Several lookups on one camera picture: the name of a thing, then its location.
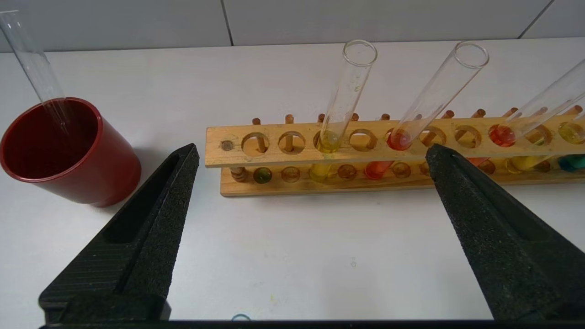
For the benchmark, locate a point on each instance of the dark red plastic cup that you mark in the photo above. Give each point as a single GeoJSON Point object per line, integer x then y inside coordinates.
{"type": "Point", "coordinates": [91, 178]}

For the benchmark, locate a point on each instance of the wooden test tube rack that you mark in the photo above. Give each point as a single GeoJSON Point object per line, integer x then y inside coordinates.
{"type": "Point", "coordinates": [273, 160]}

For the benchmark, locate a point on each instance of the orange pigment glass test tube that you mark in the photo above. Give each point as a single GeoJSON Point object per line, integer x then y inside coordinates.
{"type": "Point", "coordinates": [502, 136]}

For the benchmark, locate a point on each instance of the clear glass beaker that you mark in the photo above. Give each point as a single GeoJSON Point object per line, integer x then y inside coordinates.
{"type": "Point", "coordinates": [241, 315]}

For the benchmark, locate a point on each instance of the blue pigment glass test tube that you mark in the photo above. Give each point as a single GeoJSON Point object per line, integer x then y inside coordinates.
{"type": "Point", "coordinates": [571, 163]}
{"type": "Point", "coordinates": [35, 59]}

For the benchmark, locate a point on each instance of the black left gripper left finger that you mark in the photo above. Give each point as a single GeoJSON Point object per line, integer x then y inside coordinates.
{"type": "Point", "coordinates": [146, 237]}

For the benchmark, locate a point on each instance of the red pigment glass test tube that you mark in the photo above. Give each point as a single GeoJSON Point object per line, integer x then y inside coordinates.
{"type": "Point", "coordinates": [440, 91]}

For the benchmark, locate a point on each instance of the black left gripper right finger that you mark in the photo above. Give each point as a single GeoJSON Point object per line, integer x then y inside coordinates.
{"type": "Point", "coordinates": [512, 246]}

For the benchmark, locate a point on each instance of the yellow pigment glass test tube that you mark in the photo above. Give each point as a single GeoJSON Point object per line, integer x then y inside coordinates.
{"type": "Point", "coordinates": [350, 87]}
{"type": "Point", "coordinates": [525, 163]}

